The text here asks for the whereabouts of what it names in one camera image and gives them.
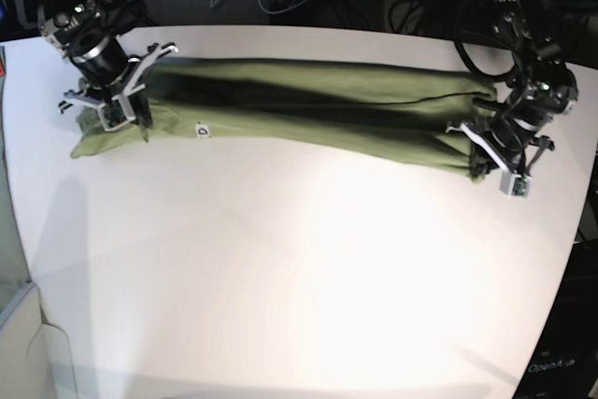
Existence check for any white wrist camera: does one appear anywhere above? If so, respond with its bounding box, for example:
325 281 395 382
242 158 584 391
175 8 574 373
500 172 533 198
98 107 129 132

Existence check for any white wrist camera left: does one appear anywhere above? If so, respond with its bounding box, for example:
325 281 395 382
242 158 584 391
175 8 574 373
500 172 533 198

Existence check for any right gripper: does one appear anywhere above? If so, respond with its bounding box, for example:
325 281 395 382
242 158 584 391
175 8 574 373
58 41 178 142

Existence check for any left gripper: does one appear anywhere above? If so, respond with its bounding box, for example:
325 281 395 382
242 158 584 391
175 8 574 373
446 118 555 179

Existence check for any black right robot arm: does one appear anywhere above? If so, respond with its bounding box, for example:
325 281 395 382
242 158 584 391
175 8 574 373
36 0 178 134

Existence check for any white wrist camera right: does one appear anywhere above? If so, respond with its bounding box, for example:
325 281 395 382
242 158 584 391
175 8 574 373
98 107 129 132

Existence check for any green T-shirt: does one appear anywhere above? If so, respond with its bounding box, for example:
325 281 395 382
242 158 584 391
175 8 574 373
71 58 497 178

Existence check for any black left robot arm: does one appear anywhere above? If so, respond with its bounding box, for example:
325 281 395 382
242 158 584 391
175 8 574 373
453 0 597 182

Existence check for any black OpenArm base box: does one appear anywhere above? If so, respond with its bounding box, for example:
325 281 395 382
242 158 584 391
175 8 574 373
514 244 597 398

